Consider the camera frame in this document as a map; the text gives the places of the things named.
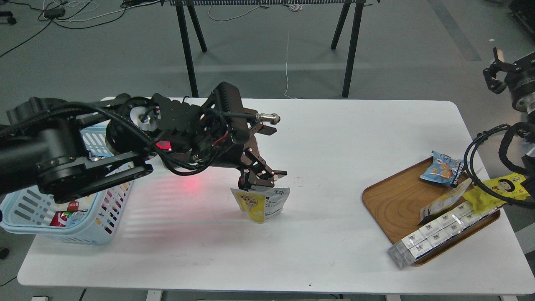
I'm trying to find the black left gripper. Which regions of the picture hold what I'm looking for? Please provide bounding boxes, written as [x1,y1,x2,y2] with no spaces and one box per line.
[153,82,288,191]

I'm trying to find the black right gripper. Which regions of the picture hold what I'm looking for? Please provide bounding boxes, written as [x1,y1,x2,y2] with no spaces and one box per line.
[483,47,535,111]

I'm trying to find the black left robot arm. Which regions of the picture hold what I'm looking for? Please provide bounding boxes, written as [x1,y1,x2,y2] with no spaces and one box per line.
[0,82,287,204]

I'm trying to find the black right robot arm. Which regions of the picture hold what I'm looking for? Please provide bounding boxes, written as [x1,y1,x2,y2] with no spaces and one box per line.
[463,47,535,210]

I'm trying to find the blue cookie snack packet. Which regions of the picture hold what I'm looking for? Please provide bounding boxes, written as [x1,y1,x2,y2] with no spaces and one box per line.
[420,150,466,188]

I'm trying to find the yellow cartoon snack bag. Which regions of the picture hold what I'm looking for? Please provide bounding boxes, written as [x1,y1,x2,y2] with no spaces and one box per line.
[462,173,530,214]

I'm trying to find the white boxed snack multipack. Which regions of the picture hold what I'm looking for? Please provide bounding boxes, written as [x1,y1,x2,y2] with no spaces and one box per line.
[387,201,500,269]

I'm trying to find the white red snack bag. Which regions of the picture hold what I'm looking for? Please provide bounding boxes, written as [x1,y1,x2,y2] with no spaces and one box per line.
[49,193,96,227]

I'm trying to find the light blue plastic basket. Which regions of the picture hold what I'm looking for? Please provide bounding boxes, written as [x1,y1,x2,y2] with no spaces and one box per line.
[0,124,134,245]

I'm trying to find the black barcode scanner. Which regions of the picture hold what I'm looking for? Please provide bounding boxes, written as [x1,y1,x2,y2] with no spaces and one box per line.
[155,140,172,152]

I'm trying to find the round wooden tray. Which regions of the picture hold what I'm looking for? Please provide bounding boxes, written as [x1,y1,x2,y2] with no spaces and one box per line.
[362,158,500,248]

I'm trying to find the black trestle stand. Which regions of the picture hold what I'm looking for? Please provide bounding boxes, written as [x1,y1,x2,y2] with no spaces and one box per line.
[169,0,367,98]

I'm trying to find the white hanging cord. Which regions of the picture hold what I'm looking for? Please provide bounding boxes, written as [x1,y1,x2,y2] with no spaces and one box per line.
[283,31,293,99]

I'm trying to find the black floor cables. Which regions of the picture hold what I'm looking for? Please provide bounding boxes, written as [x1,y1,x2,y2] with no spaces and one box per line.
[0,0,163,57]

